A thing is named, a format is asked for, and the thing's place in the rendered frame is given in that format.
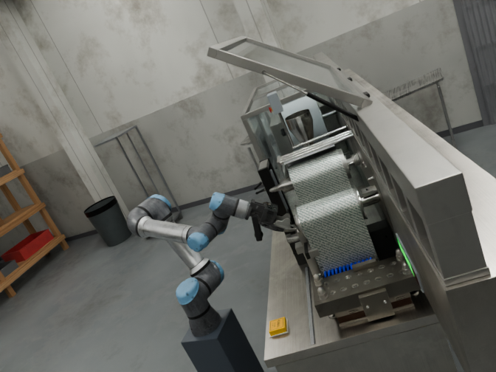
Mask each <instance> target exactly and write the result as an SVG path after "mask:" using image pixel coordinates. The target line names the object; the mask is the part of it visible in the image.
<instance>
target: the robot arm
mask: <svg viewBox="0 0 496 372"><path fill-rule="evenodd" d="M209 208H210V209H211V210H213V213H212V215H211V217H209V218H208V220H206V222H205V223H203V224H202V225H201V226H200V227H194V226H189V225H184V224H176V223H175V222H174V220H173V214H172V213H171V203H170V202H169V201H168V200H167V199H166V198H165V197H164V196H161V195H157V194H155V195H152V196H150V197H148V198H147V199H146V200H145V201H144V202H142V203H141V204H139V205H138V206H136V207H135V208H134V209H133V210H131V212H130V213H129V214H128V217H127V226H128V229H129V230H130V231H131V232H132V233H133V234H134V235H136V236H139V237H141V238H147V237H148V236H150V237H154V238H161V239H165V240H166V241H167V242H168V243H169V244H170V246H171V247H172V248H173V250H174V251H175V252H176V254H177V255H178V256H179V257H180V258H181V259H182V261H183V262H184V263H185V265H186V266H187V267H188V268H189V270H190V276H191V278H188V279H186V280H185V281H183V282H181V283H180V284H179V286H178V287H177V289H176V297H177V299H178V301H179V303H180V305H181V306H182V308H183V310H184V311H185V314H186V315H187V317H188V319H189V324H190V330H191V332H192V334H193V335H194V336H195V337H203V336H205V335H208V334H209V333H211V332H213V331H214V330H215V329H216V328H217V327H218V326H219V324H220V322H221V316H220V314H219V313H218V312H217V311H216V310H215V309H214V308H213V307H212V306H211V305H210V304H209V302H208V300H207V299H208V297H209V296H211V294H212V293H213V292H214V291H215V290H216V288H217V287H218V286H220V284H221V282H222V281H223V279H224V270H223V269H222V267H221V265H220V264H219V263H217V262H215V261H210V260H209V259H208V258H203V257H202V255H201V254H200V253H199V252H200V251H202V250H203V249H204V248H205V247H207V245H208V244H209V243H210V242H211V241H212V240H213V239H214V238H215V237H216V236H217V235H220V234H223V233H224V232H225V230H226V228H227V225H228V221H229V219H230V216H235V217H236V218H241V219H244V218H245V219H246V220H248V218H249V217H250V216H251V217H252V224H253V227H254V231H255V237H256V241H262V238H263V235H264V234H263V232H262V231H261V226H262V227H265V228H268V229H271V230H274V231H278V232H294V231H296V229H293V227H295V226H293V225H291V224H290V215H289V214H288V213H286V214H285V215H284V216H277V213H278V206H277V205H276V204H273V203H270V202H267V201H266V202H264V203H263V204H261V203H259V202H256V201H255V200H254V199H252V200H251V202H250V203H249V202H248V201H244V200H241V199H237V198H235V197H232V196H228V195H225V194H222V193H217V192H215V193H214V194H213V196H212V198H211V201H210V206H209ZM274 223H275V224H274Z"/></svg>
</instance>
